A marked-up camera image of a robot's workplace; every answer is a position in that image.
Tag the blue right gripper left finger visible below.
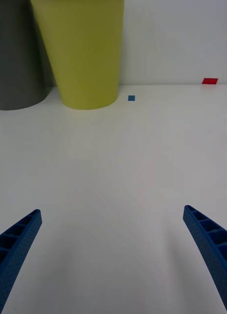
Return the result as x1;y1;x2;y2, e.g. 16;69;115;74
0;209;43;314

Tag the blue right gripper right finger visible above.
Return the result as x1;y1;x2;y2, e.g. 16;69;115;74
182;205;227;314

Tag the grey plastic waste bin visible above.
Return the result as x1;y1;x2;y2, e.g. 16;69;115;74
0;0;56;111

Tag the yellow-green plastic waste bin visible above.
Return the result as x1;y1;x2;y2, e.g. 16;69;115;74
29;0;125;110

